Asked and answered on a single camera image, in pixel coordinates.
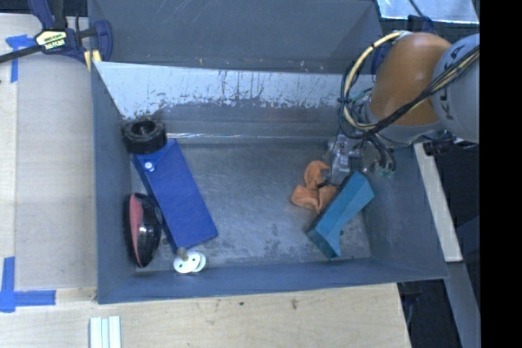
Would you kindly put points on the orange cloth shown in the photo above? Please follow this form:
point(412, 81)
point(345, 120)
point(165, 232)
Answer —
point(312, 191)

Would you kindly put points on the teal wedge block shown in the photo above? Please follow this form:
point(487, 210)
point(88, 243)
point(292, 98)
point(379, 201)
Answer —
point(340, 212)

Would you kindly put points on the grey metal bin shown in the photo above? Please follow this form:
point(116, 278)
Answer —
point(253, 183)

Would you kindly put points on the blue flat block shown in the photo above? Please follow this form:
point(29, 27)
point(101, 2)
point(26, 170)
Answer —
point(177, 195)

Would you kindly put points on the white plastic pacifier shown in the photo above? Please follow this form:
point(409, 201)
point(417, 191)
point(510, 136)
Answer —
point(183, 262)

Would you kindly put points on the black ribbed round wheel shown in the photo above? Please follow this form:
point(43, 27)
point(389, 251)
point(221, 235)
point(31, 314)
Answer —
point(143, 137)

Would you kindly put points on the red and black oval brush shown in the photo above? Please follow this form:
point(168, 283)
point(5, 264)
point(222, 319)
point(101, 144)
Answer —
point(142, 230)

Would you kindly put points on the pale wood flat board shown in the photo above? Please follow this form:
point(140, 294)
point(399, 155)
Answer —
point(53, 175)

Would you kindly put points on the black cylinder on white bracket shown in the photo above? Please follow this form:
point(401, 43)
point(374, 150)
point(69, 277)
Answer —
point(438, 146)

